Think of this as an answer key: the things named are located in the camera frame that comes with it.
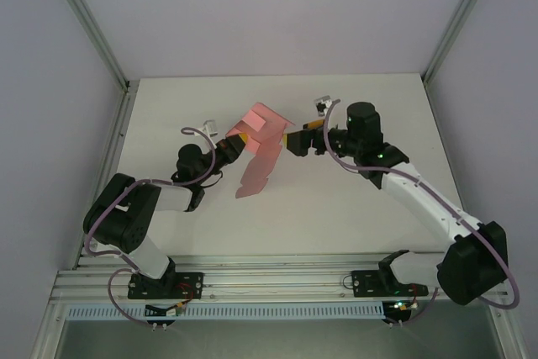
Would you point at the pink paper box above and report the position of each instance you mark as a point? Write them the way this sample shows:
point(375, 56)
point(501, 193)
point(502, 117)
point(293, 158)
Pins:
point(256, 174)

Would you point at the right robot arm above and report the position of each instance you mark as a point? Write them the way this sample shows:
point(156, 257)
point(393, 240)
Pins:
point(424, 199)

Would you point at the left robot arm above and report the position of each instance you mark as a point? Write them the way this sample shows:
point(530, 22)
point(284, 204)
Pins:
point(122, 216)

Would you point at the grey metal panel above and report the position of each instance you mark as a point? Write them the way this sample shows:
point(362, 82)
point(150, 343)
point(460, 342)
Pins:
point(273, 340)

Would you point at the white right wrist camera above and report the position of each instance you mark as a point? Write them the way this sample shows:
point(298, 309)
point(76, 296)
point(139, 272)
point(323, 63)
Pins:
point(323, 106)

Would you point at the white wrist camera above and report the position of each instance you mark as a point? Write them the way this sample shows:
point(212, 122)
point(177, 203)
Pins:
point(323, 106)
point(210, 128)

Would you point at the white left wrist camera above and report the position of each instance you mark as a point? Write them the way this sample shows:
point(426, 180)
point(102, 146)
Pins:
point(210, 128)

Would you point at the aluminium side rail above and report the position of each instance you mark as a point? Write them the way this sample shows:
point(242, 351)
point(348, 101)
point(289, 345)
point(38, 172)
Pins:
point(117, 140)
point(510, 334)

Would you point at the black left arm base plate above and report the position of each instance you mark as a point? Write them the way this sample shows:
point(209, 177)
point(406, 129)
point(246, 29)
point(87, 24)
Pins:
point(193, 283)

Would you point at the aluminium mounting rail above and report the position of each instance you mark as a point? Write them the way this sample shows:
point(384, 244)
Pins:
point(273, 279)

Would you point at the aluminium frame post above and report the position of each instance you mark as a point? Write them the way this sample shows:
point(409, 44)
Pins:
point(86, 22)
point(462, 18)

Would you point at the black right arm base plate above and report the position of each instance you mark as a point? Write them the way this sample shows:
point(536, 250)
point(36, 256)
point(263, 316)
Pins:
point(365, 283)

